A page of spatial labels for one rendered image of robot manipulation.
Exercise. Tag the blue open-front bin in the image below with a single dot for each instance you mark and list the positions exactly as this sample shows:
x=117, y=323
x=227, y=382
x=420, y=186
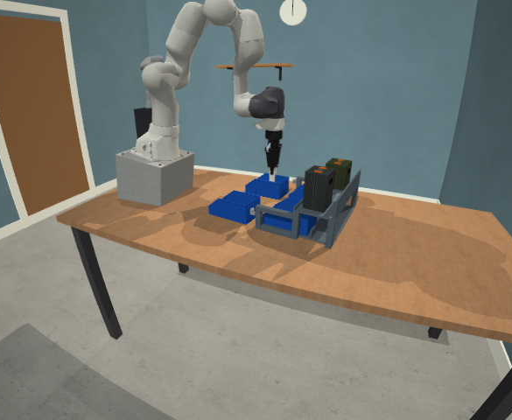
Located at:
x=235, y=206
x=306, y=221
x=297, y=194
x=275, y=190

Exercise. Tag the olive green tool case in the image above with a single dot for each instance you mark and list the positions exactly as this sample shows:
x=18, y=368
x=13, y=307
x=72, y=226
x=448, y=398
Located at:
x=342, y=172

